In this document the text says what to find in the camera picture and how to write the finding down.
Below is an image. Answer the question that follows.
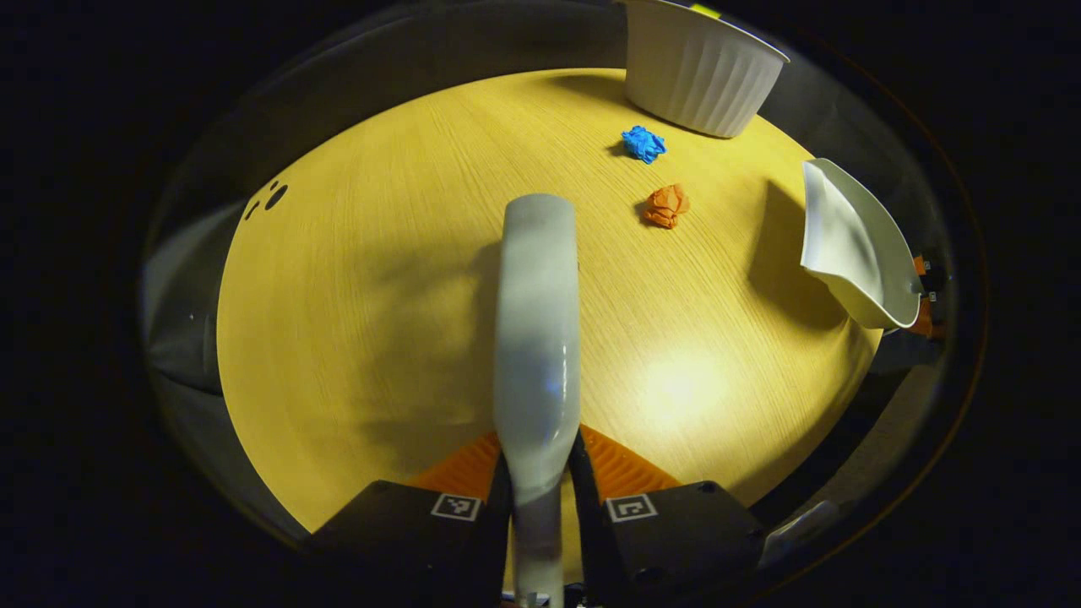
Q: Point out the white dustpan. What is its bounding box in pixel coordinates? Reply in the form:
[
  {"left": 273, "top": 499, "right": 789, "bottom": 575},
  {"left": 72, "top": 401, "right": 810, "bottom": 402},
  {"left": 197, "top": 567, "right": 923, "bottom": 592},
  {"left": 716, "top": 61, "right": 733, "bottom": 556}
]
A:
[{"left": 800, "top": 157, "right": 925, "bottom": 331}]

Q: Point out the blue paper trash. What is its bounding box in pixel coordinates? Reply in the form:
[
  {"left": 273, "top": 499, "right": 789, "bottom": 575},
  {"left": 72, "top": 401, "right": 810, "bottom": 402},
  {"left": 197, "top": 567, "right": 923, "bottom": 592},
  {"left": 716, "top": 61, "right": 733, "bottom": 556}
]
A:
[{"left": 622, "top": 125, "right": 668, "bottom": 166}]

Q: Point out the orange paper trash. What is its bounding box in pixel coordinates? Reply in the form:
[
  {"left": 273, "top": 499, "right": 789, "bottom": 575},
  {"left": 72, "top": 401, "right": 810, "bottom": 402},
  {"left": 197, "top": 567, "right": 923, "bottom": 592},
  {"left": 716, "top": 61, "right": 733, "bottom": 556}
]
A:
[{"left": 641, "top": 183, "right": 692, "bottom": 231}]

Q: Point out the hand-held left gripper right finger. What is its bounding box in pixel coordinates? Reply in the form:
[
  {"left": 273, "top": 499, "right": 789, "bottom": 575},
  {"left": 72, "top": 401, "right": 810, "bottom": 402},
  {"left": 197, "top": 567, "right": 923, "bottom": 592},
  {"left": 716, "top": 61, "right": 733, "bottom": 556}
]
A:
[{"left": 570, "top": 425, "right": 766, "bottom": 608}]

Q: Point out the white ribbed garbage bin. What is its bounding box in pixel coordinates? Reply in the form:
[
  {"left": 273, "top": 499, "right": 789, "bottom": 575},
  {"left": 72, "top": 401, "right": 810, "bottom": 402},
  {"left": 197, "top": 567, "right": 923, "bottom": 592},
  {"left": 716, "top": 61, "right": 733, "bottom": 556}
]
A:
[{"left": 623, "top": 0, "right": 791, "bottom": 139}]

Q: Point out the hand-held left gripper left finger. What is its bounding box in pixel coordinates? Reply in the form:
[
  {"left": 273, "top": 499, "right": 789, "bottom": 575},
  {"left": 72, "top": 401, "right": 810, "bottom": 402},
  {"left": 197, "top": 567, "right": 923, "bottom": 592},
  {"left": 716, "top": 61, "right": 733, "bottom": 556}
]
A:
[{"left": 308, "top": 431, "right": 513, "bottom": 608}]

